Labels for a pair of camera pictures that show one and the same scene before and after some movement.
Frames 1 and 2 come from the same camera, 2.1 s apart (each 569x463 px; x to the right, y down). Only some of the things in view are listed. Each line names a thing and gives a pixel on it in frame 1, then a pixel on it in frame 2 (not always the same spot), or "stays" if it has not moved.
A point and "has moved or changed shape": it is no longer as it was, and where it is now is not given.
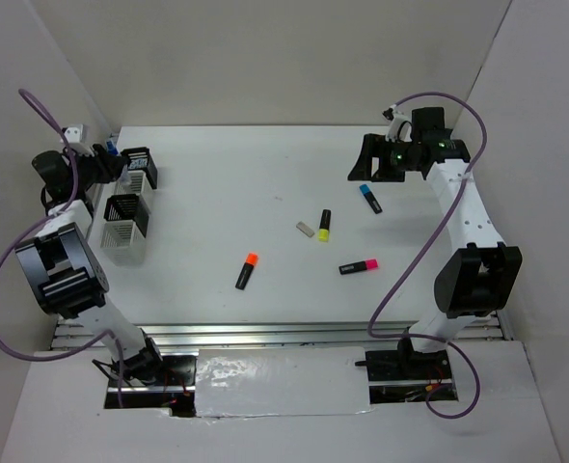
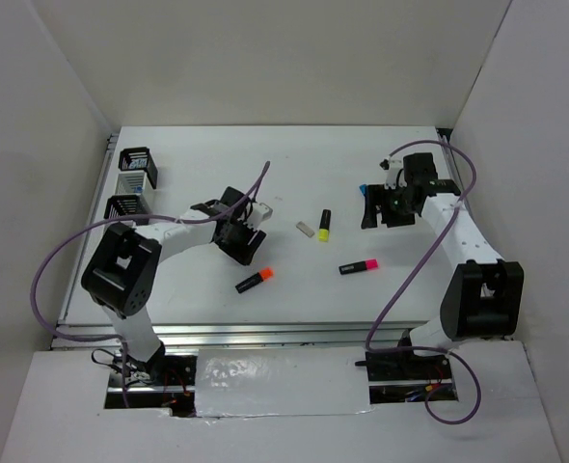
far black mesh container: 140,158 stays
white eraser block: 305,229 stays
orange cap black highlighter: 246,272 has moved or changed shape
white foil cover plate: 282,381 stays
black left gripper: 109,166 → 244,253
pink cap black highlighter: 361,266 stays
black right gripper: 363,169 → 374,197
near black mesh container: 127,207 stays
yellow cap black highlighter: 325,226 stays
